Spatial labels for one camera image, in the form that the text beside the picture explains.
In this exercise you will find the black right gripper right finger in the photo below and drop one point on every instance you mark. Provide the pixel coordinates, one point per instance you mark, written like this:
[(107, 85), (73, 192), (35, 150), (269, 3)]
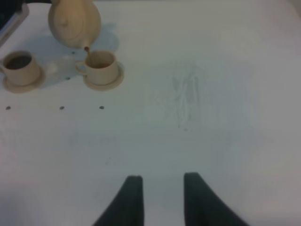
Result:
[(202, 207)]

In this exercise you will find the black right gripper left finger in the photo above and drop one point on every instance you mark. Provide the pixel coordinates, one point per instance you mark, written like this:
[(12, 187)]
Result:
[(126, 209)]

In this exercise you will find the beige ceramic teapot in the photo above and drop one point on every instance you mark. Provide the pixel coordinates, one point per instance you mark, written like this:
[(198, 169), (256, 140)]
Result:
[(74, 23)]

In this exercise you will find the beige right cup saucer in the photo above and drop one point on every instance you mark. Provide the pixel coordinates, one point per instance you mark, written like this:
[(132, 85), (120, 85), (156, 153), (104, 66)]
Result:
[(104, 78)]

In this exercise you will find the beige right teacup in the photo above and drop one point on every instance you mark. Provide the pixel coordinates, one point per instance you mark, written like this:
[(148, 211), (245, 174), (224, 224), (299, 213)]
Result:
[(99, 67)]

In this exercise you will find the beige teacup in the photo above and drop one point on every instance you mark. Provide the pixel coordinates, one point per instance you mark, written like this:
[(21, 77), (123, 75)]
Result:
[(99, 67), (20, 68)]

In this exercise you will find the beige left teacup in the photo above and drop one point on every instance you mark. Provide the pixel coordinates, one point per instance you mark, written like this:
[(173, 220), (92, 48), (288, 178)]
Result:
[(20, 68)]

